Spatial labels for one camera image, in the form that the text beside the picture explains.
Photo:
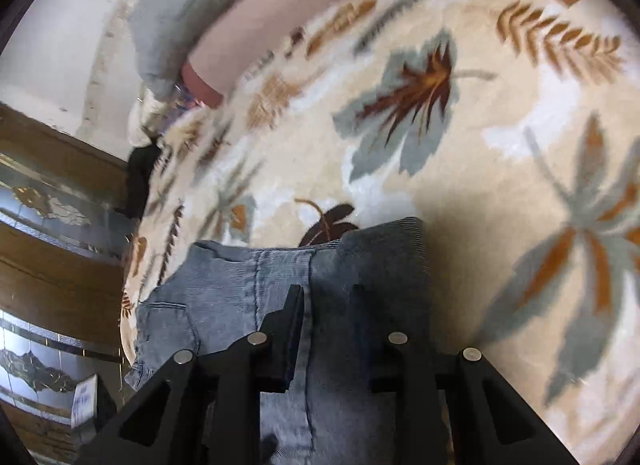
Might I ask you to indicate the leaf-printed cream blanket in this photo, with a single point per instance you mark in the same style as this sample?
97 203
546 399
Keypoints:
450 185

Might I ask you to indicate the grey quilted pillow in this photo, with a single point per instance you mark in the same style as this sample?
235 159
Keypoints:
175 10

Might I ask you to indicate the purple shiny wrapper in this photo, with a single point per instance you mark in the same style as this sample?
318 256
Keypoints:
184 97

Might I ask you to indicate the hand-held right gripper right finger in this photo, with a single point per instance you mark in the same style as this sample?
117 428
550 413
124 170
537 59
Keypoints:
362 330

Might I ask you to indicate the white paper label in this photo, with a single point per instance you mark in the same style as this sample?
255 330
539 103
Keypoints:
84 400

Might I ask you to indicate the cream crumpled cloth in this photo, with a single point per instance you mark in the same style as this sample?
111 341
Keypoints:
142 117

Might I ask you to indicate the wooden door with patterned glass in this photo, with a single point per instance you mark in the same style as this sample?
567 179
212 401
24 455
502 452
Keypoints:
55 265

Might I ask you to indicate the black crumpled cloth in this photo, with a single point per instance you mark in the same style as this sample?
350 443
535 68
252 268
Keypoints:
137 180

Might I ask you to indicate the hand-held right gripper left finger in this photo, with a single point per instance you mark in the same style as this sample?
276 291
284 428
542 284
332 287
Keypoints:
292 330

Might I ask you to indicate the grey denim pants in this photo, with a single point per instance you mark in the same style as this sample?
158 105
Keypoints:
230 290

